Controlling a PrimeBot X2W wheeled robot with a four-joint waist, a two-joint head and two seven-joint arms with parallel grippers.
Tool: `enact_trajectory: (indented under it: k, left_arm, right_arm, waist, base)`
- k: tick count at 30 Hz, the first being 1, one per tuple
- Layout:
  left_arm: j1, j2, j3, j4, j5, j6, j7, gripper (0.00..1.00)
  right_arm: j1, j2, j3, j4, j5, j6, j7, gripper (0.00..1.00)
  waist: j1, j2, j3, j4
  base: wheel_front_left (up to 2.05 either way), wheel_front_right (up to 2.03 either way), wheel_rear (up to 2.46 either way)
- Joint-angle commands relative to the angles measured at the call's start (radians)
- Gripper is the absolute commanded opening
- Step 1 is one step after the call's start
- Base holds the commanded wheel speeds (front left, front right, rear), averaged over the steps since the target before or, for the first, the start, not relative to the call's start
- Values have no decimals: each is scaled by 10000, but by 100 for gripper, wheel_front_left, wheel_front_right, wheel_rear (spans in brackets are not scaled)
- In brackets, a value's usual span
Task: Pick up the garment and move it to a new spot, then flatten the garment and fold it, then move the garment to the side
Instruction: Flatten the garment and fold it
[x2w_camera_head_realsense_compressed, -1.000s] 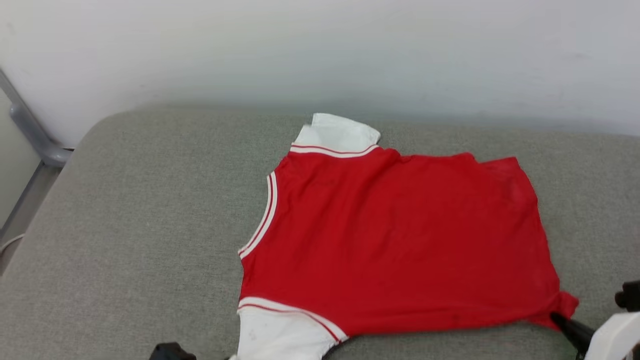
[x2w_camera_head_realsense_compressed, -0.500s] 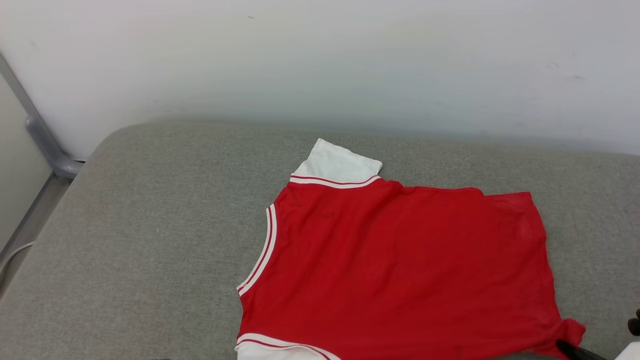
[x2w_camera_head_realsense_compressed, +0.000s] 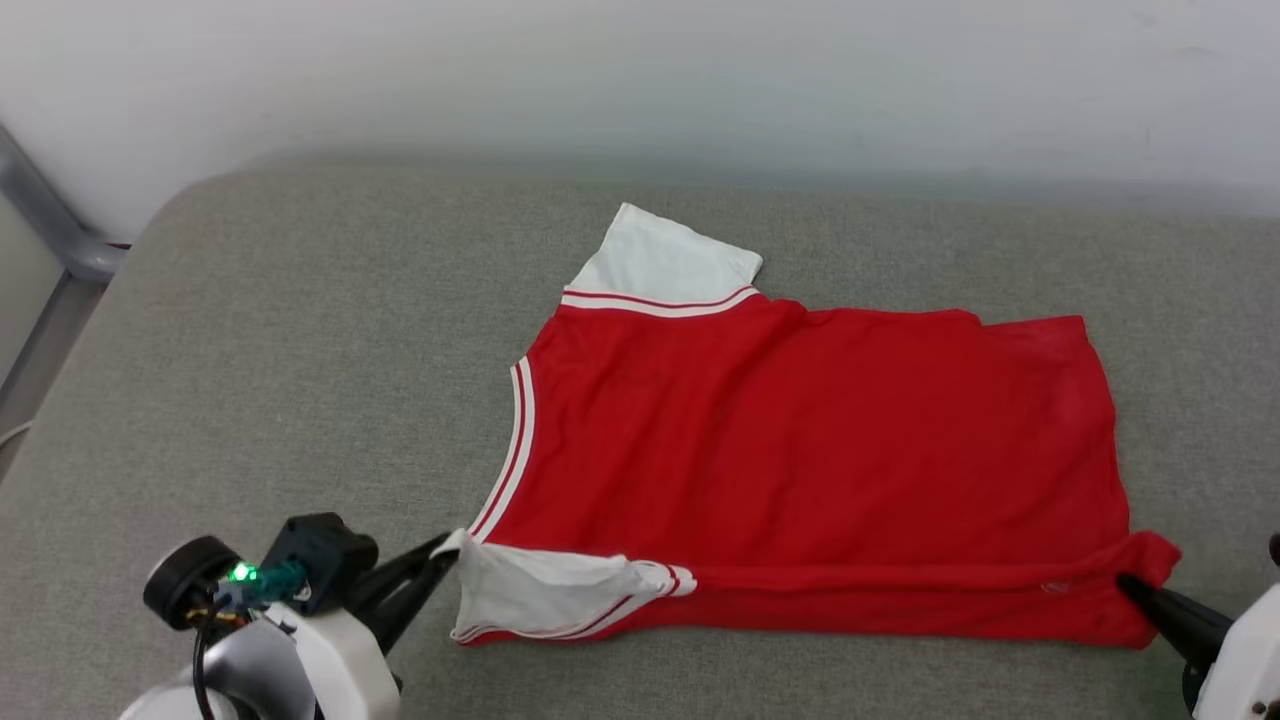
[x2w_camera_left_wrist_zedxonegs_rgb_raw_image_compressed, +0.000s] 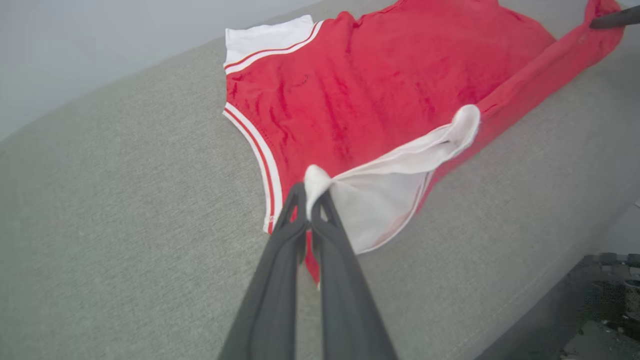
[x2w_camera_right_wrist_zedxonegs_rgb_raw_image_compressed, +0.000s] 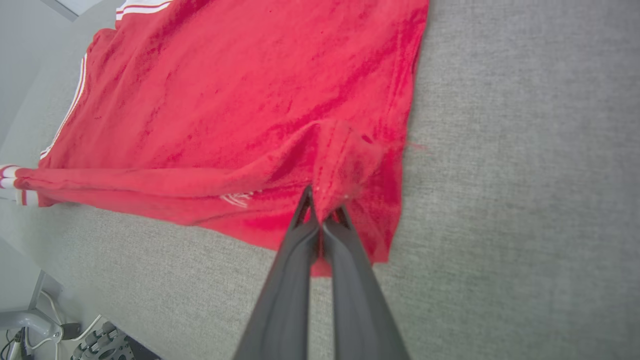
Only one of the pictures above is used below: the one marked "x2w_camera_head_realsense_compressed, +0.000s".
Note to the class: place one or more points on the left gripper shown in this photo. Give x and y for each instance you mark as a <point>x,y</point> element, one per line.
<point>345,670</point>

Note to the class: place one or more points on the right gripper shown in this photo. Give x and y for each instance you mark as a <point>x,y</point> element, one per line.
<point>1245,670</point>

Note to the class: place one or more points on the red and white sports jersey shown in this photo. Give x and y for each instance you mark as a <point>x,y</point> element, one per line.
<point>800,450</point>

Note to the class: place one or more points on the grey fabric sofa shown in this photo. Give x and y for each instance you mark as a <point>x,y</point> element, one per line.
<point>300,380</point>

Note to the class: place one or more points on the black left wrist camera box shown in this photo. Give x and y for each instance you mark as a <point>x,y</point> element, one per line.
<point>320,555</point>

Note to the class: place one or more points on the grey metal frame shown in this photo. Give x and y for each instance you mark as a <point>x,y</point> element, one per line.
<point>60,235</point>

